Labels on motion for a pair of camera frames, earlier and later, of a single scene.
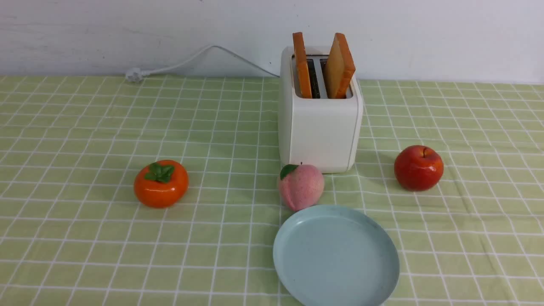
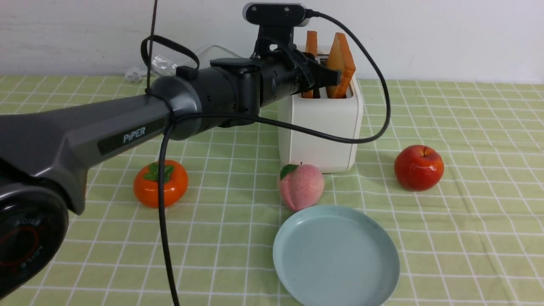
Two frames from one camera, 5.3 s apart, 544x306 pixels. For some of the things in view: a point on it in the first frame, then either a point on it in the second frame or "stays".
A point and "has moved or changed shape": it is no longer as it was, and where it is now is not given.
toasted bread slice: x=340 y=68 stays
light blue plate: x=335 y=255 stays
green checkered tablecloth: x=74 y=232 stays
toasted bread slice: x=301 y=65 has moved or changed shape
